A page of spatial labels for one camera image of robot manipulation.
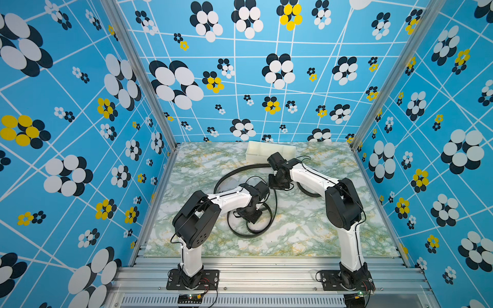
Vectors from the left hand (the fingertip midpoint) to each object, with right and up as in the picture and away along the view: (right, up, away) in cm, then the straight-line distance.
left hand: (253, 217), depth 90 cm
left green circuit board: (-24, -26, -18) cm, 40 cm away
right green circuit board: (+40, -23, -20) cm, 50 cm away
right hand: (+11, +15, +7) cm, 19 cm away
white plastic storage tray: (+3, +32, +21) cm, 39 cm away
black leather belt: (+11, +5, +1) cm, 12 cm away
